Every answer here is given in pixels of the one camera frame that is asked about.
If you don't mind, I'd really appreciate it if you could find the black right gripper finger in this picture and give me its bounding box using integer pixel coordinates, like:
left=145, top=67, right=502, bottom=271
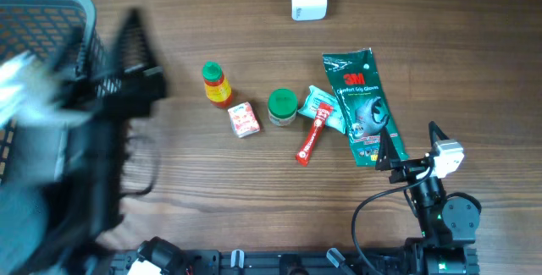
left=429, top=121, right=449, bottom=155
left=375, top=127, right=401, bottom=171

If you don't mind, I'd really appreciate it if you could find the red Nescafe sachet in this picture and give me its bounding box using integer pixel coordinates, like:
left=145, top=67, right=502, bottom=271
left=296, top=102, right=334, bottom=167

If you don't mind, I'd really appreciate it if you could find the mint green wipes pack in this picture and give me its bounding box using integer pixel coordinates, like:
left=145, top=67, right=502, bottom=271
left=298, top=85, right=346, bottom=135

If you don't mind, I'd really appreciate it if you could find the green lid Knorr jar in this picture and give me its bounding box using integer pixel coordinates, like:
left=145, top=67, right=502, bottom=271
left=268, top=88, right=298, bottom=127

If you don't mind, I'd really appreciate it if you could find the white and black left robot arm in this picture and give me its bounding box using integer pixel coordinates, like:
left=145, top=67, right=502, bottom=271
left=1, top=8, right=167, bottom=274

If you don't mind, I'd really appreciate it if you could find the grey plastic shopping basket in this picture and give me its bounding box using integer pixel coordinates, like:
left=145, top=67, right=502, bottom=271
left=1, top=0, right=119, bottom=184

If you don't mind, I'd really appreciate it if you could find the green 3M gloves package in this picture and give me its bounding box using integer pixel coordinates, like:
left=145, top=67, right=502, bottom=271
left=322, top=49, right=409, bottom=167

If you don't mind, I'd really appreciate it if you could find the orange Kleenex tissue pack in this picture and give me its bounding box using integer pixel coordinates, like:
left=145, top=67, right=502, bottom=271
left=228, top=102, right=260, bottom=138

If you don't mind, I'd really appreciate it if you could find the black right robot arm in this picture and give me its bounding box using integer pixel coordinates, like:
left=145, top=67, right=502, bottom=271
left=375, top=122, right=482, bottom=275

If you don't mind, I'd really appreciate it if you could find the black camera cable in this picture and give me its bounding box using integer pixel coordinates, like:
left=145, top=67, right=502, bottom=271
left=351, top=165, right=436, bottom=275

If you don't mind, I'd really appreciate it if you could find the red sauce bottle green cap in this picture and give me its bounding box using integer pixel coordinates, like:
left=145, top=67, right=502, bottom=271
left=202, top=62, right=233, bottom=108

